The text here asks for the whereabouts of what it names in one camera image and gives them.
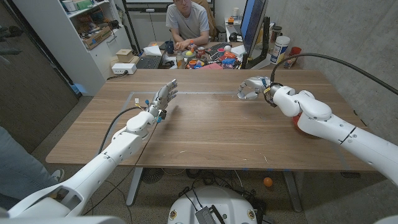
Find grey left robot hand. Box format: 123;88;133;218
147;78;178;118

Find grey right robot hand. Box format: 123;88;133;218
237;76;273;101

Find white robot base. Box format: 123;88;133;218
167;185;259;224

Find red bowl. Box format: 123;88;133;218
291;113;312;135

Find black laptop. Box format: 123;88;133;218
136;55;164;70

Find black monitor stand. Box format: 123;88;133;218
244;17;272;70

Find clear cup with items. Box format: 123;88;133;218
283;55;296;69

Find white canister blue label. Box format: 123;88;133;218
270;35;291;65

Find white folded paper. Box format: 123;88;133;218
142;45;164;57

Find white power box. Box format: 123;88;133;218
111;63;137;75

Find black keyboard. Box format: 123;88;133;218
206;42;233;62

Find dark lidded jar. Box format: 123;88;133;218
271;26;283;43

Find small cardboard box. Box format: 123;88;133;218
116;49;136;63

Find computer monitor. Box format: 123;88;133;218
241;0;269;58

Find seated person grey t-shirt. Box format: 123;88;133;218
165;0;211;52

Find brown office chair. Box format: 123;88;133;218
192;0;219;40

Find round floor fan grille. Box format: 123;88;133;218
141;167;165;185

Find cardboard box on shelf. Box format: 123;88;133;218
82;25;113;51

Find grey table leg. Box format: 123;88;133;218
282;170;303;213
126;167;144;207

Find white shelf unit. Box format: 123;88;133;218
12;0;133;97

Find grey finned box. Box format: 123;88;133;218
195;205;226;224

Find white sneaker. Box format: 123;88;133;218
49;168;65;183

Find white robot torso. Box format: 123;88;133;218
0;215;126;224

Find standing person jeans leg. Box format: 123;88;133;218
0;126;53;202

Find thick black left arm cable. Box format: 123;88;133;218
98;106;149;156

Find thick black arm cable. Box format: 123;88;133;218
269;52;398;96
98;106;149;156

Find thin black left wrist cable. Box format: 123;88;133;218
83;119;160;216

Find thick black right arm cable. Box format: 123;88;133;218
269;52;398;96

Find whiteboard with black frame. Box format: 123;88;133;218
121;0;175;54

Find black floor cables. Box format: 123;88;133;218
178;169;269;200

